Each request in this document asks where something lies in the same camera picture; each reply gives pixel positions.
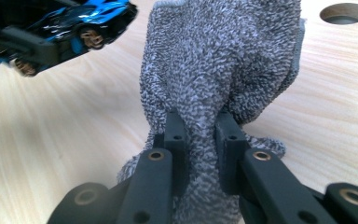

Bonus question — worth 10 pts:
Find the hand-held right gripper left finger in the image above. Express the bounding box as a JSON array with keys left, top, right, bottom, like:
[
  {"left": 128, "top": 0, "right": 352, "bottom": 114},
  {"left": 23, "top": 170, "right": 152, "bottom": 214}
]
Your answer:
[{"left": 153, "top": 110, "right": 190, "bottom": 198}]

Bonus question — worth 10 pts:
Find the blue toy car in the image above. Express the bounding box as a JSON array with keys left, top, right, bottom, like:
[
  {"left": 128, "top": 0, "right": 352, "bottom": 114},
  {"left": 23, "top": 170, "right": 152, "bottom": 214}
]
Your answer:
[{"left": 0, "top": 0, "right": 139, "bottom": 77}]

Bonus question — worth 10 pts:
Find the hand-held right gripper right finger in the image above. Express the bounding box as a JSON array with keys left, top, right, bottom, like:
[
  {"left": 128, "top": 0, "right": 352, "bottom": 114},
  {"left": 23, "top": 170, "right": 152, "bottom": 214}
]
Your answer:
[{"left": 213, "top": 111, "right": 252, "bottom": 195}]

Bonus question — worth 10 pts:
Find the grey towel cloth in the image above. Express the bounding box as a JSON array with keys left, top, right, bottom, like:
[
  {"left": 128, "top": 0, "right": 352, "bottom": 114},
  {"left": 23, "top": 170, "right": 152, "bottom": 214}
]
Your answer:
[{"left": 117, "top": 0, "right": 306, "bottom": 224}]

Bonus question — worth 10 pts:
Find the round table cable hole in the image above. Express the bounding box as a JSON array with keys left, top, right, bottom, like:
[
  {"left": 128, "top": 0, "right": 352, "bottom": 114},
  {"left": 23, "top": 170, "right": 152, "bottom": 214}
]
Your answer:
[{"left": 319, "top": 2, "right": 358, "bottom": 26}]

